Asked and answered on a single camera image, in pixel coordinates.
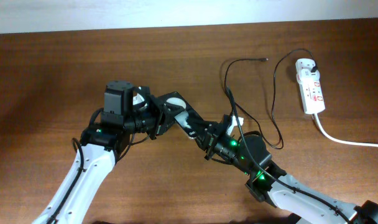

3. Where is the white power strip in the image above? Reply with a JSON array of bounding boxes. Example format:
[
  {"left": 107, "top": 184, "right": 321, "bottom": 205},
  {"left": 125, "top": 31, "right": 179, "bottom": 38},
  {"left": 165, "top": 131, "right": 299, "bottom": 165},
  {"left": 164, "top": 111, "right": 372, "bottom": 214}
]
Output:
[{"left": 295, "top": 58, "right": 325, "bottom": 114}]

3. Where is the black smartphone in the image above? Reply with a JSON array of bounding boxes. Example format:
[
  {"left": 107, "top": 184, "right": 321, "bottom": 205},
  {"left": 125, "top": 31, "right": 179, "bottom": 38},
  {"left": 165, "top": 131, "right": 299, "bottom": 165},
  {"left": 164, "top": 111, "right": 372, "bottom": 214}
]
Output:
[{"left": 159, "top": 91, "right": 206, "bottom": 139}]

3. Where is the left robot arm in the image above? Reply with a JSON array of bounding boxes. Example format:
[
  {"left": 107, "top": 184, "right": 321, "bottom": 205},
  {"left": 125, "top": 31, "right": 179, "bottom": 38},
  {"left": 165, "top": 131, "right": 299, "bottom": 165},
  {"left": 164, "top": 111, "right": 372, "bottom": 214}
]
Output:
[{"left": 34, "top": 81, "right": 187, "bottom": 223}]

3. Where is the white charger adapter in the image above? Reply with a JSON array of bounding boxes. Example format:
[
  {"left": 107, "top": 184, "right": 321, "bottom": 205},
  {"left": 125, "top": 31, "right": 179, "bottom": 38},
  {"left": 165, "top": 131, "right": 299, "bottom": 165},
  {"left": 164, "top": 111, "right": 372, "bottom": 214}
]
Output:
[{"left": 297, "top": 68, "right": 320, "bottom": 85}]

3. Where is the white power strip cord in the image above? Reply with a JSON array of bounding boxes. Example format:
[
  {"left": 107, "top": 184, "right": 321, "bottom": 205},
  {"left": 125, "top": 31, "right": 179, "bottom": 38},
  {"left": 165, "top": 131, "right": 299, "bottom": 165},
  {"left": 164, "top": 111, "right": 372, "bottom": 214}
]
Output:
[{"left": 311, "top": 113, "right": 378, "bottom": 149}]

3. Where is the black USB charging cable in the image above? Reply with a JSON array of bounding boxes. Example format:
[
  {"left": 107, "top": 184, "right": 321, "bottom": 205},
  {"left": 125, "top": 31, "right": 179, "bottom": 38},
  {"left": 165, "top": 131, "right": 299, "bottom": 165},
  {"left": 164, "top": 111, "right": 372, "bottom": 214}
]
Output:
[{"left": 223, "top": 48, "right": 319, "bottom": 150}]

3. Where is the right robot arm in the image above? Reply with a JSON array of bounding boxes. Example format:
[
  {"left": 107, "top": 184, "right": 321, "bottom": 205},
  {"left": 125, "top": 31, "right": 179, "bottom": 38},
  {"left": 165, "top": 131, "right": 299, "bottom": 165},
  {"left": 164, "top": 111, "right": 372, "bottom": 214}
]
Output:
[{"left": 187, "top": 116, "right": 378, "bottom": 223}]

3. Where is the black right camera cable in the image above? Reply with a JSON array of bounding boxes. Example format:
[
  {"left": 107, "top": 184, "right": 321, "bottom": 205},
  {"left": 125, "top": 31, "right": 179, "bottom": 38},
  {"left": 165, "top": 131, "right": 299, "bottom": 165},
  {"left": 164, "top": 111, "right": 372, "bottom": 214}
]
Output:
[{"left": 224, "top": 86, "right": 353, "bottom": 224}]

